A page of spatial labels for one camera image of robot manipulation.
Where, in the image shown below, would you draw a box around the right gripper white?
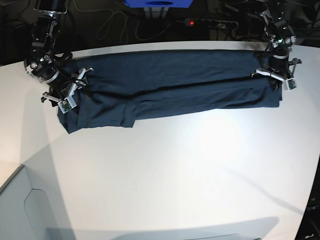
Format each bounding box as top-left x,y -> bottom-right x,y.
41,67 -> 94,114

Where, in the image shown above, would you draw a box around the blue box with oval hole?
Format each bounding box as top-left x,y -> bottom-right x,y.
124,0 -> 193,8

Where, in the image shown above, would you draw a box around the grey white cable loops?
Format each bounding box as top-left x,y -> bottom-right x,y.
96,8 -> 173,42

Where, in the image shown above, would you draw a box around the black power strip red switch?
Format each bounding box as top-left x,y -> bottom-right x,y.
183,18 -> 239,30

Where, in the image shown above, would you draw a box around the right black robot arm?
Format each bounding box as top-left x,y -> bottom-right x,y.
23,0 -> 94,114

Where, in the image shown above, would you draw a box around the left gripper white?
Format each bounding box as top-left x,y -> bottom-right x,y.
251,57 -> 302,91

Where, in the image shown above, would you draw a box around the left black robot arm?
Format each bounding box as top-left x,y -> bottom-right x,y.
251,0 -> 302,91

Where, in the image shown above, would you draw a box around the dark blue T-shirt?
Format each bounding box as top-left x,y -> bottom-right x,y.
57,50 -> 282,133

